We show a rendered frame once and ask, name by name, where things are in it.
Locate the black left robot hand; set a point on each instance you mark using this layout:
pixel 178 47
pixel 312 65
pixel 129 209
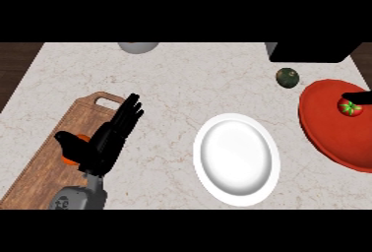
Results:
pixel 110 141

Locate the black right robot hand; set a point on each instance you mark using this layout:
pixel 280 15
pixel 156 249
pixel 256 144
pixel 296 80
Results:
pixel 361 97

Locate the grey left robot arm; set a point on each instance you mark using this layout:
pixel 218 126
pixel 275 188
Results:
pixel 81 197

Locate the red tomato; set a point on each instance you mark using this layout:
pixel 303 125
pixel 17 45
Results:
pixel 351 109

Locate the red plate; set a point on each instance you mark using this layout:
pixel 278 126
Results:
pixel 339 131

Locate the white bowl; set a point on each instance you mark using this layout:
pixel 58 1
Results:
pixel 237 159

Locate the orange fruit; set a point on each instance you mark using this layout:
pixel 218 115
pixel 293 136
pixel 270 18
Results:
pixel 73 154

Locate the wooden cutting board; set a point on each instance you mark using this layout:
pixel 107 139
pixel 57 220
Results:
pixel 51 154

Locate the dark green avocado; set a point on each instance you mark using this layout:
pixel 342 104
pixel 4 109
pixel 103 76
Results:
pixel 289 77

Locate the black appliance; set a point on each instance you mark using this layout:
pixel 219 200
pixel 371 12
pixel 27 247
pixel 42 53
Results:
pixel 312 51

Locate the grey round container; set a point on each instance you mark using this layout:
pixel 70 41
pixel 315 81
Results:
pixel 138 47

